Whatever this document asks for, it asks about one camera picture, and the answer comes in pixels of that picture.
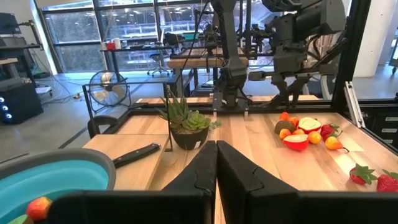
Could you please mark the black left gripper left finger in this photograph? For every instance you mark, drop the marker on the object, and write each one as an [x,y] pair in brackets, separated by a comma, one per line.
[202,174]

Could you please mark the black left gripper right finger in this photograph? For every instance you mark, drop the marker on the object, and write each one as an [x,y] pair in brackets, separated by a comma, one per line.
[242,193]

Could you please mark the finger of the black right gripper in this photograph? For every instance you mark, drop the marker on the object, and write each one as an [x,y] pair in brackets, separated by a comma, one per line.
[298,88]
[281,90]

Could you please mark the blue collapsible colander grey rim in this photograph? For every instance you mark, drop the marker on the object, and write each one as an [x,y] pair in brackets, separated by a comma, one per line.
[56,180]

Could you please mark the green kiwi half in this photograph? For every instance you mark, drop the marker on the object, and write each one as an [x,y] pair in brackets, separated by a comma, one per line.
[20,220]

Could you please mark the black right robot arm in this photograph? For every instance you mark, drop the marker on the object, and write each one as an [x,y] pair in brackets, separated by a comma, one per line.
[231,46]

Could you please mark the brown whole kiwi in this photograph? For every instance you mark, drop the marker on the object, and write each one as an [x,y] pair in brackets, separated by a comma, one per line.
[284,126]

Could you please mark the red apple half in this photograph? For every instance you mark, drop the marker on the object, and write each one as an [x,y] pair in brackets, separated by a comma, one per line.
[309,124]
[296,142]

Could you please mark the red toy strawberry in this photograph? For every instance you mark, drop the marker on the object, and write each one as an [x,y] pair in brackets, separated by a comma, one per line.
[328,130]
[360,175]
[387,182]

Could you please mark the black tube stand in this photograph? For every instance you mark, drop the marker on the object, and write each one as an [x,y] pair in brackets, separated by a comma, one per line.
[167,118]

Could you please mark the wooden top workbench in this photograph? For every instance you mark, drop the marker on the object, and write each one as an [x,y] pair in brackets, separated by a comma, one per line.
[199,62]

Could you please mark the black drawer cabinet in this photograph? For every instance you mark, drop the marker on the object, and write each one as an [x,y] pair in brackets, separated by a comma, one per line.
[382,124]

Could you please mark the grey office chair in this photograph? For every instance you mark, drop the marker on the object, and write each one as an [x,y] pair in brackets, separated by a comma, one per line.
[158,57]

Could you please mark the black floor fan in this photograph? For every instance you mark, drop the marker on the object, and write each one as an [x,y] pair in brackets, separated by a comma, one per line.
[107,88]

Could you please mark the black table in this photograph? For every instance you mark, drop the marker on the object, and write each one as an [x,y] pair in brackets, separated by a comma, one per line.
[136,48]

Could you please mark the white cup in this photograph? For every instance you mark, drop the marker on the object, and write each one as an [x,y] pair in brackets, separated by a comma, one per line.
[117,43]

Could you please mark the red cup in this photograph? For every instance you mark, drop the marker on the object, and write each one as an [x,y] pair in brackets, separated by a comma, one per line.
[110,45]

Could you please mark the black computer tower blue lights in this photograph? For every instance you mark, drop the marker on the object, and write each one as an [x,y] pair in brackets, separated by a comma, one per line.
[18,99]

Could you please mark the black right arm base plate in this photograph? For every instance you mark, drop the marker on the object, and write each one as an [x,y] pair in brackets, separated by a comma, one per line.
[230,109]

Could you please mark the silver aluminium bracket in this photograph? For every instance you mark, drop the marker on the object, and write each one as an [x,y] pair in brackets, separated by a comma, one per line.
[353,102]

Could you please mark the black metal table frame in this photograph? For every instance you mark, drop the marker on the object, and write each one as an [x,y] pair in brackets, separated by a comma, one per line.
[351,46]

